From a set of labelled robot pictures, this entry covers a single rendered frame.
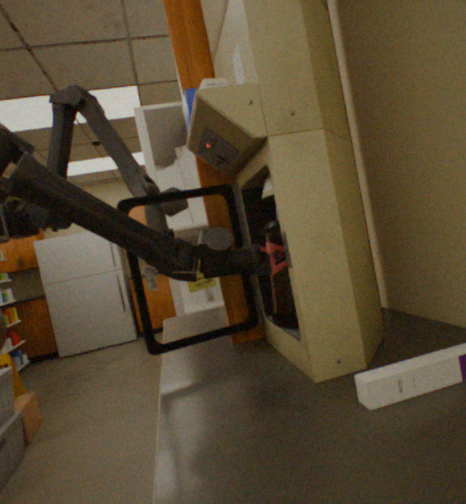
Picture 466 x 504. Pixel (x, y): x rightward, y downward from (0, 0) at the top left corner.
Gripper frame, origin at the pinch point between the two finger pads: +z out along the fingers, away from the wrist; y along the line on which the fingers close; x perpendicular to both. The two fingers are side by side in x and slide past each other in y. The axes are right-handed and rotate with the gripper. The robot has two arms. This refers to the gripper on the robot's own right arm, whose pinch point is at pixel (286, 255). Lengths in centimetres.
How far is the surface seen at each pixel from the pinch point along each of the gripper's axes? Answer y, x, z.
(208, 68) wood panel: 22, -54, -8
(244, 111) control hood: -14.7, -27.4, -10.9
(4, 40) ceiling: 153, -140, -96
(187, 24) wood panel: 22, -67, -12
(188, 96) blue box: 5.0, -39.1, -17.3
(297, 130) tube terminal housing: -15.3, -23.4, -1.3
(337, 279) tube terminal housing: -15.5, 5.2, 3.3
